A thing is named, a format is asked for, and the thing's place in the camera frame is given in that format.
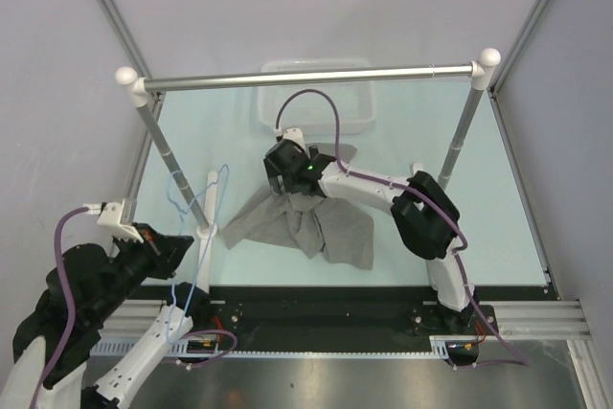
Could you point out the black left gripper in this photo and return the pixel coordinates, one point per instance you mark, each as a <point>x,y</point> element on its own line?
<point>162,248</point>

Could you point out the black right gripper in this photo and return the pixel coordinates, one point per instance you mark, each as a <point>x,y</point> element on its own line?
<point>273,175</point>

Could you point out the light blue plastic hanger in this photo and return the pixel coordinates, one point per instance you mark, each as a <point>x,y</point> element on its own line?
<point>196,246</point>

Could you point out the grey t shirt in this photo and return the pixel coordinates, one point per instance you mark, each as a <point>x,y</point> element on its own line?
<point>334,228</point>

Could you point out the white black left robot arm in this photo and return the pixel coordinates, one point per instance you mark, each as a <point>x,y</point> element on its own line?
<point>52,345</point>

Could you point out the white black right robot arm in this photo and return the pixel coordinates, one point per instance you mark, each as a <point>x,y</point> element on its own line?
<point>425,217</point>

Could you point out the white perforated plastic basket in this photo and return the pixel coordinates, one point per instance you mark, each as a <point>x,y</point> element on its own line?
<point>355,103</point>

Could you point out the silver clothes rack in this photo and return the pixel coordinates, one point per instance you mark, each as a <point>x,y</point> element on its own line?
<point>244,156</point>

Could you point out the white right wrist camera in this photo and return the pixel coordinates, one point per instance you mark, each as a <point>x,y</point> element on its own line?
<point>293,134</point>

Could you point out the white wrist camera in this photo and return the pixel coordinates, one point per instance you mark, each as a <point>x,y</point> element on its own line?
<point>113,217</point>
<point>293,134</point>

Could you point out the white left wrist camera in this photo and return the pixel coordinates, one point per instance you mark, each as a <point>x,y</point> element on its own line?
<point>113,217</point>

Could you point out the white slotted cable duct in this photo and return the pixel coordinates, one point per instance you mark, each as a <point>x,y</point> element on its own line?
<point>432,347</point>

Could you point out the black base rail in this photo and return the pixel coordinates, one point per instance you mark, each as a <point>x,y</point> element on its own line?
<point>347,316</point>

